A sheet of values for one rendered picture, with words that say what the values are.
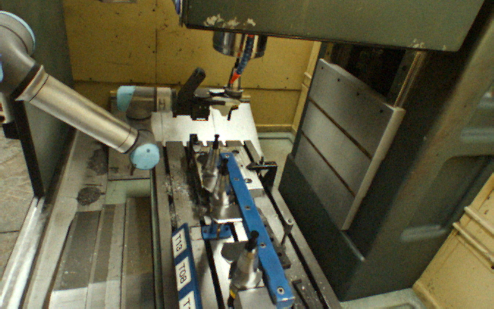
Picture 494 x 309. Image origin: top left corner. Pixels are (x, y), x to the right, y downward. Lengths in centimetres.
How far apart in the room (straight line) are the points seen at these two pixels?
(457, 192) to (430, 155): 35
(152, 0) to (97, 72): 52
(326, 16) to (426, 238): 96
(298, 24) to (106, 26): 145
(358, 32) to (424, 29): 17
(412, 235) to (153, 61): 160
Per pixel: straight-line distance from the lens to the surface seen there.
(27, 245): 132
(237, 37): 88
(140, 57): 199
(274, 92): 225
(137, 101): 97
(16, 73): 81
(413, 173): 105
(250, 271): 61
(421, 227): 138
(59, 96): 83
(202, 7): 59
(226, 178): 73
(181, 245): 103
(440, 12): 84
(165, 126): 197
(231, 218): 74
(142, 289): 116
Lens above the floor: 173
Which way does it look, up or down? 31 degrees down
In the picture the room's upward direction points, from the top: 11 degrees clockwise
